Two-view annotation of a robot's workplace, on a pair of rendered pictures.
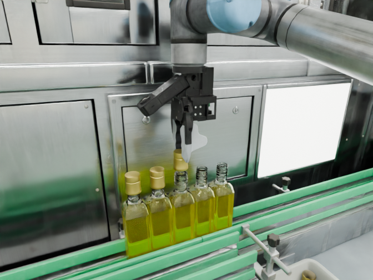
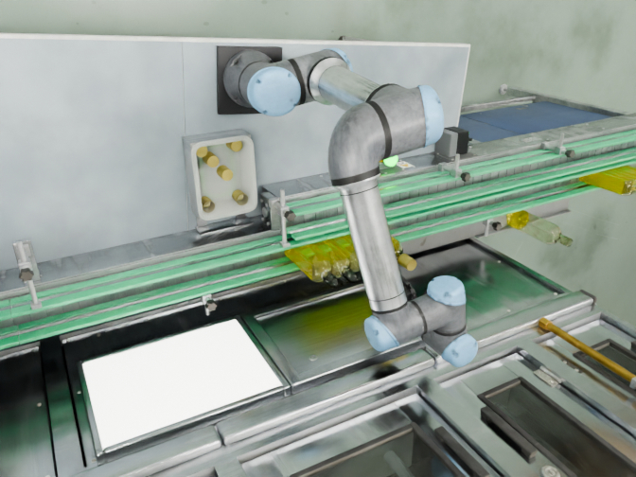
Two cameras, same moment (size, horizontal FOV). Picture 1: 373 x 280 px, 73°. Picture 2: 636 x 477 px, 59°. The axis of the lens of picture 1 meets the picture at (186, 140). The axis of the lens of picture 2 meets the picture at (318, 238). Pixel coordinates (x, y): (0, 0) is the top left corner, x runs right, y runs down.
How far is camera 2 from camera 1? 1.30 m
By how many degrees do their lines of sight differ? 61
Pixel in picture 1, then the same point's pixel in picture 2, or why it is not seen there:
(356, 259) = (113, 222)
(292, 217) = (220, 257)
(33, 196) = not seen: hidden behind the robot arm
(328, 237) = (145, 248)
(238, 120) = (302, 352)
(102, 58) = not seen: hidden behind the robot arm
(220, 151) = (307, 326)
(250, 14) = (437, 281)
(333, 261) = (143, 224)
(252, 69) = (315, 394)
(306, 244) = (185, 240)
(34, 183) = not seen: hidden behind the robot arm
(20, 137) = (484, 304)
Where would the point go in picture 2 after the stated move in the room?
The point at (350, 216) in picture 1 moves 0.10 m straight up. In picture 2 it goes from (113, 265) to (120, 282)
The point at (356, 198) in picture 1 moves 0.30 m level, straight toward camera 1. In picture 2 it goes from (100, 285) to (197, 212)
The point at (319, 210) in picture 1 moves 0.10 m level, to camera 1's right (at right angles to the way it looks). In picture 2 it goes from (173, 268) to (135, 262)
